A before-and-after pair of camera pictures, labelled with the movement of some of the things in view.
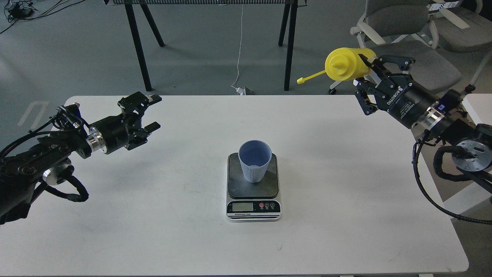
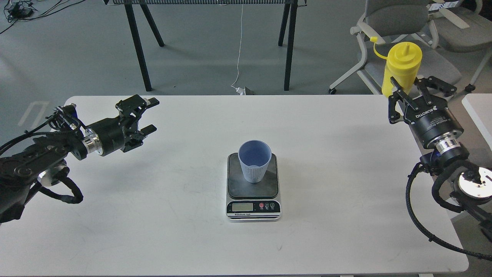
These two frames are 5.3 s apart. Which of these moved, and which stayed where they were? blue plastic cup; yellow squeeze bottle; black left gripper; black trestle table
Moved: yellow squeeze bottle
Stayed: blue plastic cup; black left gripper; black trestle table
